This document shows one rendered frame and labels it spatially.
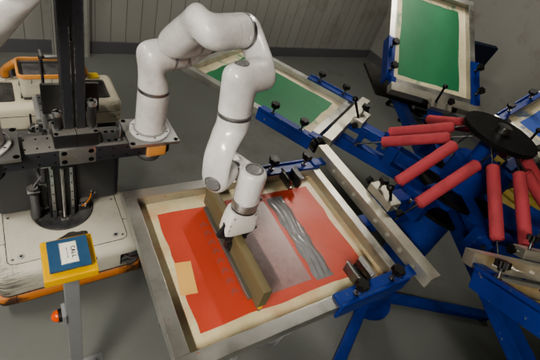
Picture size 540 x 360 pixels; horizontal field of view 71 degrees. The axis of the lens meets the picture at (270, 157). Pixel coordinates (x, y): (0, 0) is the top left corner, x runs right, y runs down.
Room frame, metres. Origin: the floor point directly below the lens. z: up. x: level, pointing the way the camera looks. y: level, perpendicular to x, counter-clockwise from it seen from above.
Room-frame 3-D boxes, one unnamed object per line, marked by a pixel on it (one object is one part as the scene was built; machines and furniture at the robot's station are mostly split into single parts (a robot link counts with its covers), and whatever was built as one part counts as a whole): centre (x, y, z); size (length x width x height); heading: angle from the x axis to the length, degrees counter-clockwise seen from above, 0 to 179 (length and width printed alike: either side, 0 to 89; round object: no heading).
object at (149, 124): (0.96, 0.41, 1.21); 0.16 x 0.13 x 0.15; 43
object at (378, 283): (0.78, -0.45, 0.97); 0.30 x 0.05 x 0.07; 131
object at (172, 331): (0.83, -0.08, 0.97); 0.79 x 0.58 x 0.04; 131
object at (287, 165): (1.20, -0.08, 0.97); 0.30 x 0.05 x 0.07; 131
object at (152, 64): (0.96, 0.40, 1.37); 0.13 x 0.10 x 0.16; 149
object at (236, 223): (0.75, 0.02, 1.12); 0.10 x 0.08 x 0.11; 132
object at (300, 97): (1.82, -0.02, 1.05); 1.08 x 0.61 x 0.23; 71
